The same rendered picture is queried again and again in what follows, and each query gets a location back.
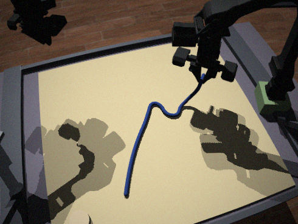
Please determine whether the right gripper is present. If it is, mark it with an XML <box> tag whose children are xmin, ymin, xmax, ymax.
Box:
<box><xmin>172</xmin><ymin>45</ymin><xmax>238</xmax><ymax>84</ymax></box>

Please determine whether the cream work mat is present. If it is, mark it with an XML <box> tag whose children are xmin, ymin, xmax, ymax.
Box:
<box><xmin>38</xmin><ymin>43</ymin><xmax>296</xmax><ymax>224</ymax></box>

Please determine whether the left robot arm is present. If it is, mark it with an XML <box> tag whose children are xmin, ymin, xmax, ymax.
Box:
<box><xmin>11</xmin><ymin>0</ymin><xmax>56</xmax><ymax>15</ymax></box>

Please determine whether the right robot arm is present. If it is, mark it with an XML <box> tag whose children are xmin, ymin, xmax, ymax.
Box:
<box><xmin>172</xmin><ymin>0</ymin><xmax>298</xmax><ymax>101</ymax></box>

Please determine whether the blue rope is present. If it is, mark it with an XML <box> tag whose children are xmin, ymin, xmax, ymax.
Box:
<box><xmin>124</xmin><ymin>73</ymin><xmax>205</xmax><ymax>196</ymax></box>

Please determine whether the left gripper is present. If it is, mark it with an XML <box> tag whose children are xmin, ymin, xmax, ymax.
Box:
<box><xmin>7</xmin><ymin>0</ymin><xmax>68</xmax><ymax>46</ymax></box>

